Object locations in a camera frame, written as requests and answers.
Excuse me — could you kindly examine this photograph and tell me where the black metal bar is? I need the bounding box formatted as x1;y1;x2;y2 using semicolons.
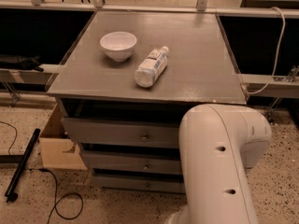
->
5;129;40;203

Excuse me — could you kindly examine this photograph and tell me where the black floor cable left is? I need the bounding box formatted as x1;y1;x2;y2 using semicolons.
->
29;167;84;224

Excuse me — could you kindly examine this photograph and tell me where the grey drawer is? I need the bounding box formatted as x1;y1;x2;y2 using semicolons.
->
93;175;185;193
80;151;181;175
62;118;178;148

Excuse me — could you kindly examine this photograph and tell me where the grey top drawer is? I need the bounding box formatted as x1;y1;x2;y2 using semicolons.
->
62;118;178;148

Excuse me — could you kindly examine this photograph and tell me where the cardboard box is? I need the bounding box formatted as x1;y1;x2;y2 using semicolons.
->
39;105;87;170

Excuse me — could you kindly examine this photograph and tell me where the grey drawer cabinet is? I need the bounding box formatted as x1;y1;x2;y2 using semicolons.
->
49;11;246;183

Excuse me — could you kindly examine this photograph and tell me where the grey bottom drawer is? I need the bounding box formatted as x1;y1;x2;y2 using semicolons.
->
93;175;185;193

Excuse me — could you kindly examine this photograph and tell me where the grey middle drawer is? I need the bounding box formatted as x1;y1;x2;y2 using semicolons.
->
80;151;181;175

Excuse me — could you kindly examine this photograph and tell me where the white cable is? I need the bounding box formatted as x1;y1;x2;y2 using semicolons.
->
241;7;287;96

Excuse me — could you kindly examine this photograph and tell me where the white plastic bottle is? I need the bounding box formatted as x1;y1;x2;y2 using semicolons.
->
135;47;169;88

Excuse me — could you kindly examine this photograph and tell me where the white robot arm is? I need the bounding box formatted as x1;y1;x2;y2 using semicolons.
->
164;104;272;224

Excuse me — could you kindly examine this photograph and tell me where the black cloth on rail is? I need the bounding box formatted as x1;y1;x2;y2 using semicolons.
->
0;55;44;72

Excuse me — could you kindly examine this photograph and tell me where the metal frame rail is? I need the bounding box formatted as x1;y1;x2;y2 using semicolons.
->
0;64;64;85

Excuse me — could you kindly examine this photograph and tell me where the white ceramic bowl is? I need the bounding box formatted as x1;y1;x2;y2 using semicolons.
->
100;32;137;62

